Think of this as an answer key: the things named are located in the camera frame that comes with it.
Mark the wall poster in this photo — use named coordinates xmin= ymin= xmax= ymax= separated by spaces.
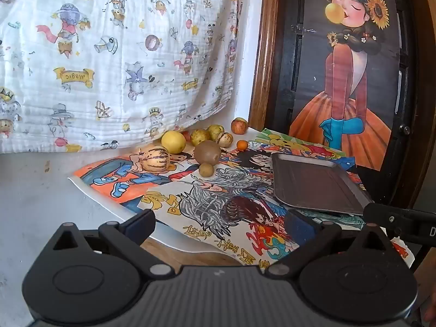
xmin=289 ymin=0 xmax=402 ymax=171

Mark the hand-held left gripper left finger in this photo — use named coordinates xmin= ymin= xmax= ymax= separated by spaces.
xmin=44 ymin=208 xmax=176 ymax=278

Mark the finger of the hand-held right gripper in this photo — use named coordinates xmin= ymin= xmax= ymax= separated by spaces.
xmin=363 ymin=203 xmax=414 ymax=231

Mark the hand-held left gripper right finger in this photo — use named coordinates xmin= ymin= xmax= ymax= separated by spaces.
xmin=264 ymin=208 xmax=396 ymax=278

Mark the yellow-green pear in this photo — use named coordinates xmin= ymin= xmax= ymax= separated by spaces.
xmin=207 ymin=124 xmax=225 ymax=142
xmin=190 ymin=128 xmax=211 ymax=146

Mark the red apple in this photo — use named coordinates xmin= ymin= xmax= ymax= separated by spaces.
xmin=231 ymin=117 xmax=249 ymax=135

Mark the grey-haired figures drawing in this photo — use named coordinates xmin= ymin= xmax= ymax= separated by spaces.
xmin=138 ymin=174 xmax=300 ymax=266

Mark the black panel door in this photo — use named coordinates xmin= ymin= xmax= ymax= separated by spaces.
xmin=269 ymin=0 xmax=436 ymax=208

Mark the printed cartoon blanket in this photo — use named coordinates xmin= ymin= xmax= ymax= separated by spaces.
xmin=0 ymin=0 xmax=239 ymax=154

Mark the brown wooden door frame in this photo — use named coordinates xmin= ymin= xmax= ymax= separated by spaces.
xmin=249 ymin=0 xmax=436 ymax=212

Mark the large brown kiwi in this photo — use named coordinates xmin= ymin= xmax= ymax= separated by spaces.
xmin=194 ymin=140 xmax=222 ymax=165

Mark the yellow lemon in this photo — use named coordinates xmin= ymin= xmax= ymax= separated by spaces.
xmin=161 ymin=130 xmax=187 ymax=154

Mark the metal tray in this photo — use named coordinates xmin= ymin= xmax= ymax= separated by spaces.
xmin=271 ymin=153 xmax=373 ymax=216

